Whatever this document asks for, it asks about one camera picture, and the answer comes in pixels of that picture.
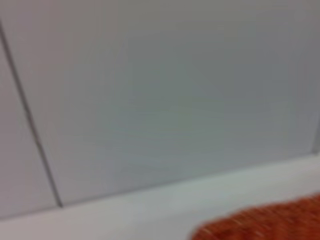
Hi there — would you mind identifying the orange woven rectangular basket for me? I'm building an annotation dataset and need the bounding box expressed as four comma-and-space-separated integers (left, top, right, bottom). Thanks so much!
191, 192, 320, 240

